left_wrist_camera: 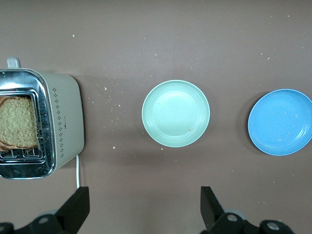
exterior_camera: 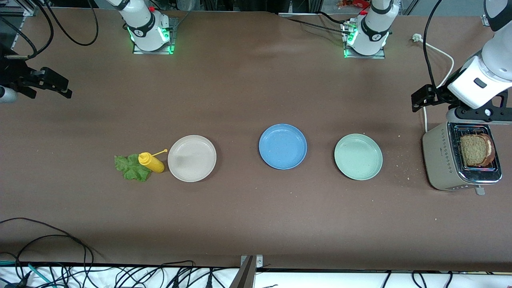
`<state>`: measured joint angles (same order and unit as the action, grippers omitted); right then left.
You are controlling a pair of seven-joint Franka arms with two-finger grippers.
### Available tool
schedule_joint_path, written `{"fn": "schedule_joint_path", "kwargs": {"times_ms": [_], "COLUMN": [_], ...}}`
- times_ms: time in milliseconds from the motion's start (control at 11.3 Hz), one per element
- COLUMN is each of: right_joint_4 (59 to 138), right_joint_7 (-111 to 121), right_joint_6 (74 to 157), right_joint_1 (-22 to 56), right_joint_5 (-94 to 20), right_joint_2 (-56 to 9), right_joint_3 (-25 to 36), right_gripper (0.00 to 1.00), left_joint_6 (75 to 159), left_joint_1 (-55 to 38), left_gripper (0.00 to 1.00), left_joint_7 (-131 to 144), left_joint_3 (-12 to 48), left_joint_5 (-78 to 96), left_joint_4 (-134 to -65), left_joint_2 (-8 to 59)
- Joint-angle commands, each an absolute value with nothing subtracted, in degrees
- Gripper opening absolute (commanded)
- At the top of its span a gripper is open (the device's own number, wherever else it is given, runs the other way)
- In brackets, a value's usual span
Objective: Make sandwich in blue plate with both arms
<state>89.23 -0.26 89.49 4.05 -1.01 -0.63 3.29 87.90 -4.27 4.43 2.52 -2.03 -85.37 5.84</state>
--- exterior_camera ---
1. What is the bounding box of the brown bread slice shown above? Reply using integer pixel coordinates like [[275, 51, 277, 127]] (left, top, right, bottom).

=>
[[460, 134, 489, 167], [480, 133, 496, 166]]

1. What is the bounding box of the green lettuce leaf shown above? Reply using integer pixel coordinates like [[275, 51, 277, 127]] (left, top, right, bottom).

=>
[[114, 154, 152, 182]]

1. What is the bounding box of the pale green plate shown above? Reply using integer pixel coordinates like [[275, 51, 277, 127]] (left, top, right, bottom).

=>
[[334, 133, 383, 181]]

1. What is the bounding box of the blue plate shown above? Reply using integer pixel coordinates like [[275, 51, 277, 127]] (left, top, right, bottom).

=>
[[258, 124, 308, 170]]

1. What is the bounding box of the beige plate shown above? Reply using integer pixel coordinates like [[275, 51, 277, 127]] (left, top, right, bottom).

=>
[[167, 135, 217, 183]]

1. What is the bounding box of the beige chrome toaster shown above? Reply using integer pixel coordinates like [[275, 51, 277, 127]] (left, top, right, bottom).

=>
[[422, 121, 503, 196]]

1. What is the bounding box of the red packet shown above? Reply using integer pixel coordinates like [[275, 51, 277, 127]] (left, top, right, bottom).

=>
[[337, 0, 370, 9]]

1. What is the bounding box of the yellow mustard squeeze bottle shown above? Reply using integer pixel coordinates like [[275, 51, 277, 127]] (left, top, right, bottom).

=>
[[138, 149, 168, 174]]

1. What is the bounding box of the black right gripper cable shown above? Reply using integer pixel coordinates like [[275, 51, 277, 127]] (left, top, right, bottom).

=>
[[0, 0, 54, 60]]

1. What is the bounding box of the black right arm cable loop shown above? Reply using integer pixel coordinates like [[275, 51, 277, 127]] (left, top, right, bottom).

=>
[[42, 0, 99, 46]]

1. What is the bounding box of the white power cable with plug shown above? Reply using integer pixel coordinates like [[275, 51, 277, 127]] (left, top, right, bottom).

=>
[[412, 34, 455, 133]]

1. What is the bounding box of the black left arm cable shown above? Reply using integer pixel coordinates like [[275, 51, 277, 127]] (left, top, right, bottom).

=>
[[423, 0, 444, 90]]

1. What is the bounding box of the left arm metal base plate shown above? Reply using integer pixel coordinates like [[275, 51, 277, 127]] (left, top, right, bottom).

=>
[[342, 20, 386, 60]]

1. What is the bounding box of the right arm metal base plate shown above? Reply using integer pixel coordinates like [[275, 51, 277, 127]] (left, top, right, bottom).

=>
[[133, 16, 176, 55]]

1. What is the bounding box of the long black table cable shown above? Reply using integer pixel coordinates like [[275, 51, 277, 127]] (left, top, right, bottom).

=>
[[16, 234, 88, 266], [0, 217, 94, 264]]

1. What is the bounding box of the teal cable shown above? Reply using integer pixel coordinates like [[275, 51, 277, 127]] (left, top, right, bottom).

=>
[[0, 260, 56, 288]]

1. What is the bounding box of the grey metal table bracket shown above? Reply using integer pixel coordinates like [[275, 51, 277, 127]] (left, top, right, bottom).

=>
[[230, 255, 264, 288]]

